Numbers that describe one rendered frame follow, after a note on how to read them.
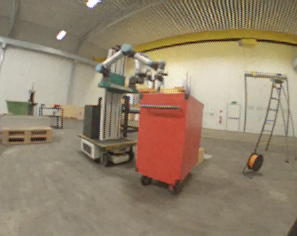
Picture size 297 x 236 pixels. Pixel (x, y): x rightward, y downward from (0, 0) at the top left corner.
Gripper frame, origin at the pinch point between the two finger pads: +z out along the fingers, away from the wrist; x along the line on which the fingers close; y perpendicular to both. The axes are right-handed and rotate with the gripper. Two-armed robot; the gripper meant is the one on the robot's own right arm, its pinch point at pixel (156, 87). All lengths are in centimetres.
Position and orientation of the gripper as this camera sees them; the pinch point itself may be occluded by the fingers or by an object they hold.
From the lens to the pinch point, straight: 139.5
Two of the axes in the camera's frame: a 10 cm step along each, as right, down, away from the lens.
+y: -7.9, -2.9, 5.4
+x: -5.5, -0.2, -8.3
